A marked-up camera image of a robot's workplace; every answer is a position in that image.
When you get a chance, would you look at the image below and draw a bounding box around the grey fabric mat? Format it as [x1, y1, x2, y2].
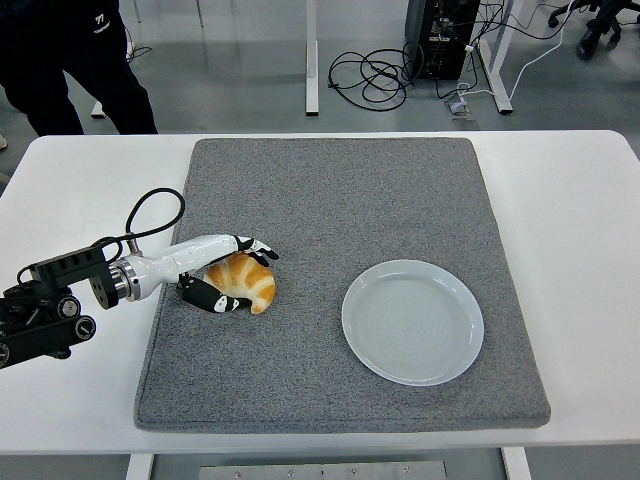
[133, 135, 552, 434]

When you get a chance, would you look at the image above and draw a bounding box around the metal floor socket box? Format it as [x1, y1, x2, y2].
[443, 95, 477, 121]

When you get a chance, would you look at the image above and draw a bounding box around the black coiled floor cable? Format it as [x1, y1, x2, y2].
[328, 40, 426, 109]

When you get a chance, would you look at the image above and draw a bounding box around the white desk leg with foot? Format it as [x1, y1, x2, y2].
[477, 0, 515, 116]
[304, 0, 320, 118]

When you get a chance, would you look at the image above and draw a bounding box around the light grey round plate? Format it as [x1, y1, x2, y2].
[341, 258, 486, 387]

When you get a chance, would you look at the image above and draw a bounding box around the white table leg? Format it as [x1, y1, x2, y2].
[124, 452, 155, 480]
[501, 447, 532, 480]

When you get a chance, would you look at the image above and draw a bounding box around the black office chair base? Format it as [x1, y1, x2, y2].
[547, 0, 640, 62]

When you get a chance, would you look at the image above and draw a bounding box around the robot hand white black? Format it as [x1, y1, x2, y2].
[130, 233, 280, 315]

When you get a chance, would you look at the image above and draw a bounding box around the white floor cable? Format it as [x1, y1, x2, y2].
[457, 0, 576, 101]

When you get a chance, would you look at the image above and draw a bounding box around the person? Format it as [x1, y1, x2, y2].
[0, 0, 159, 136]

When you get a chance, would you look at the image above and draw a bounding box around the grey metal plate with screws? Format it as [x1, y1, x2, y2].
[198, 460, 449, 480]

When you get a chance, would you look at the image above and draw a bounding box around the black computer tower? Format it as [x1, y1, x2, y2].
[403, 0, 482, 82]

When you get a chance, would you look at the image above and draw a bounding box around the croissant bread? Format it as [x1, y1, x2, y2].
[203, 252, 277, 316]

